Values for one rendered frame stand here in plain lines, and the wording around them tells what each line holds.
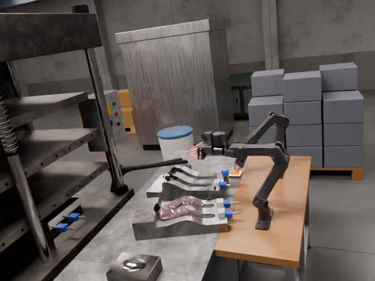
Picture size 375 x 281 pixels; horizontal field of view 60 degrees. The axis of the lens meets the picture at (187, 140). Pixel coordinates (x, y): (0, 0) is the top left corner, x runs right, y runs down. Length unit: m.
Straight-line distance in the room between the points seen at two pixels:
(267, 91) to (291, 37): 3.98
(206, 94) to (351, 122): 2.04
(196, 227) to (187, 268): 0.26
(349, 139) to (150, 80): 2.91
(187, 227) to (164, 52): 3.55
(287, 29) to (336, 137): 4.53
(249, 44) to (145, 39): 3.67
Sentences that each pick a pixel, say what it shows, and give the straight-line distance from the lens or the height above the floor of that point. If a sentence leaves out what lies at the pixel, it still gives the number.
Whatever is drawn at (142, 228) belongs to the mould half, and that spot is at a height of 0.87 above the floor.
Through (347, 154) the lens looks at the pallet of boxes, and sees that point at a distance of 3.97.
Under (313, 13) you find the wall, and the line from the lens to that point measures 7.97.
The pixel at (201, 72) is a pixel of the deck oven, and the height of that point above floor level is 1.23.
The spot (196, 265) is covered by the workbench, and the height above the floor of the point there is 0.80.
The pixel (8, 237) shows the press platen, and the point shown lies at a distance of 1.80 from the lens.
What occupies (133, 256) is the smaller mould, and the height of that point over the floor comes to 0.87.
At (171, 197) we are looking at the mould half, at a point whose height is 0.83.
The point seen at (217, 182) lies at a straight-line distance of 2.03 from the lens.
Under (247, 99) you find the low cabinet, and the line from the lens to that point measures 6.42.
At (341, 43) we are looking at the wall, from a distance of 8.00.
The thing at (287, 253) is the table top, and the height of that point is 0.80.
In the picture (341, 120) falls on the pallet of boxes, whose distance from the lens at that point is 3.83.
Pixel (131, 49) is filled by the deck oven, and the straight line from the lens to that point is 5.22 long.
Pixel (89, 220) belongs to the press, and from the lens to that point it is 2.20.
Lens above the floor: 1.82
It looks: 18 degrees down
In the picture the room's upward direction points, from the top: 8 degrees counter-clockwise
